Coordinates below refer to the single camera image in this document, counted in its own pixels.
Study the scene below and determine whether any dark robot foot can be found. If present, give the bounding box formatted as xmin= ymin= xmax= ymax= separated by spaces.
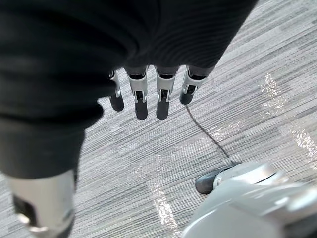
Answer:
xmin=195 ymin=162 xmax=242 ymax=195

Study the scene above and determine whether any thin black cable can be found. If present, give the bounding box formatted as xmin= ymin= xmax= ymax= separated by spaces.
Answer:
xmin=185 ymin=104 xmax=235 ymax=166

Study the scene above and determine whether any silver robot leg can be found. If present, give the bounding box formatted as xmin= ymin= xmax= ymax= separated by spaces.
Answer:
xmin=181 ymin=162 xmax=317 ymax=238

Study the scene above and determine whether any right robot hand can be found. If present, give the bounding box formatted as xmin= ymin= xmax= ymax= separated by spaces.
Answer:
xmin=0 ymin=0 xmax=258 ymax=238

